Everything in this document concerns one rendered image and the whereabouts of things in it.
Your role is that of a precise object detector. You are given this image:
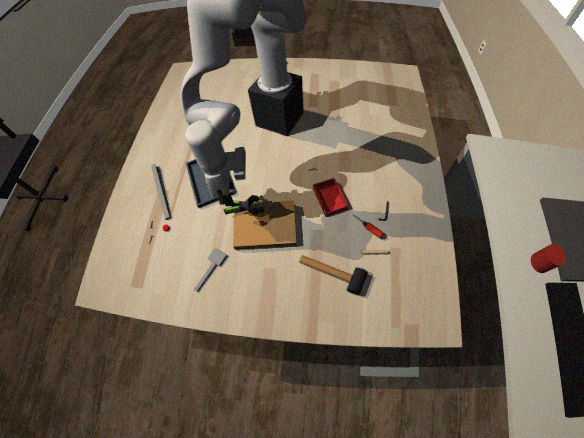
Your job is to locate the grey flat bar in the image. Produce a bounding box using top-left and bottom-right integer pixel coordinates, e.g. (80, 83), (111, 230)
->
(151, 164), (170, 220)

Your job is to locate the red-handled screwdriver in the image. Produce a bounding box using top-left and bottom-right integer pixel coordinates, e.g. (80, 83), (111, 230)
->
(352, 214), (384, 238)

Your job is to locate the black rubber mallet with wooden handle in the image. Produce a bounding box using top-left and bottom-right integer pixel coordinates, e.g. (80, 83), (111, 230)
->
(299, 255), (368, 295)

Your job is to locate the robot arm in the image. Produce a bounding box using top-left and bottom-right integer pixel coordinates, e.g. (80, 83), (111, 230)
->
(180, 0), (306, 180)

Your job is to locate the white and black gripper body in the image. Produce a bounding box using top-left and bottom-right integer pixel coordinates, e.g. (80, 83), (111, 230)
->
(202, 171), (230, 197)

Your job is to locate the tan wooden board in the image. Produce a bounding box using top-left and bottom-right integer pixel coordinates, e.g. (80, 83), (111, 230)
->
(233, 200), (297, 250)

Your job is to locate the red rectangular tray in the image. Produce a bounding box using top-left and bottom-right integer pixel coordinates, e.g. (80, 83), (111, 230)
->
(313, 178), (348, 217)

